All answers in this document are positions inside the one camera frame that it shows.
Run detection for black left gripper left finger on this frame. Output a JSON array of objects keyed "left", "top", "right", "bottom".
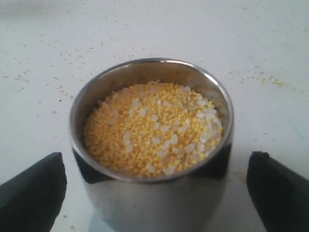
[{"left": 0, "top": 152, "right": 67, "bottom": 232}]

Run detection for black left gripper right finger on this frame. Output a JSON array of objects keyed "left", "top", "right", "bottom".
[{"left": 246, "top": 151, "right": 309, "bottom": 232}]

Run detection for stainless steel cup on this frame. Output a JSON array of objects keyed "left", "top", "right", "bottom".
[{"left": 69, "top": 58, "right": 234, "bottom": 232}]

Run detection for yellow and white grain mix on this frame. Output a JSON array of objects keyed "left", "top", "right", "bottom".
[{"left": 84, "top": 81, "right": 223, "bottom": 178}]

